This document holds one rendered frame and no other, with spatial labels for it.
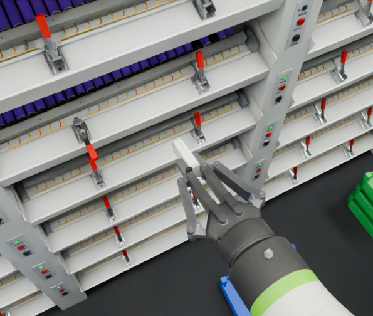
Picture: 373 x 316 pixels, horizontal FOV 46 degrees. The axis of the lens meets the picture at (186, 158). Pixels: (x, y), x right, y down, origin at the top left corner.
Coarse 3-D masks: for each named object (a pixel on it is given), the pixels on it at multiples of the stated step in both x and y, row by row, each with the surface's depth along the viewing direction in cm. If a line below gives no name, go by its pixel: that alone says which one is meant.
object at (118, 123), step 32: (256, 32) 95; (160, 64) 94; (256, 64) 97; (160, 96) 92; (192, 96) 93; (96, 128) 88; (128, 128) 89; (0, 160) 84; (32, 160) 85; (64, 160) 89
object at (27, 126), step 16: (240, 32) 96; (208, 48) 94; (224, 48) 95; (176, 64) 92; (128, 80) 89; (144, 80) 90; (96, 96) 88; (112, 96) 89; (128, 96) 90; (48, 112) 85; (64, 112) 86; (96, 112) 88; (16, 128) 84; (32, 128) 85; (0, 144) 85
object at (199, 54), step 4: (196, 52) 87; (200, 52) 87; (196, 56) 88; (200, 56) 88; (196, 60) 89; (200, 60) 88; (200, 64) 89; (200, 68) 90; (200, 72) 90; (200, 76) 91; (200, 80) 92; (204, 80) 92
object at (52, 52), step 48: (0, 0) 72; (48, 0) 71; (96, 0) 73; (144, 0) 74; (192, 0) 77; (240, 0) 78; (0, 48) 69; (48, 48) 67; (96, 48) 72; (144, 48) 74; (0, 96) 68
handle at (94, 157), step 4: (80, 132) 85; (84, 132) 86; (84, 136) 85; (84, 140) 84; (88, 140) 84; (88, 144) 84; (88, 148) 83; (92, 148) 83; (88, 152) 83; (92, 152) 83; (92, 156) 82; (96, 156) 82; (92, 160) 82; (96, 160) 83
